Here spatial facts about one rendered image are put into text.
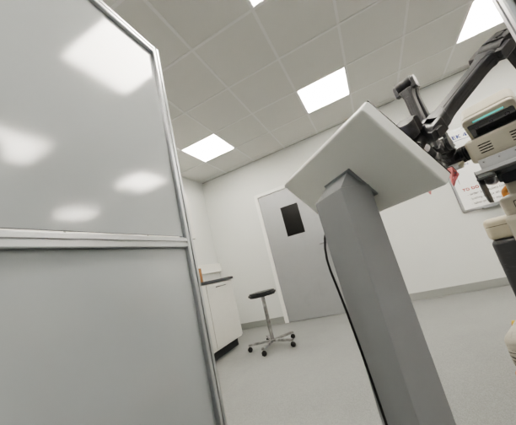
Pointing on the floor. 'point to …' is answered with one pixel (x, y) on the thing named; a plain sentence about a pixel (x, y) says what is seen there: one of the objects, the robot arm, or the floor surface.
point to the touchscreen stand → (382, 310)
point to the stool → (269, 323)
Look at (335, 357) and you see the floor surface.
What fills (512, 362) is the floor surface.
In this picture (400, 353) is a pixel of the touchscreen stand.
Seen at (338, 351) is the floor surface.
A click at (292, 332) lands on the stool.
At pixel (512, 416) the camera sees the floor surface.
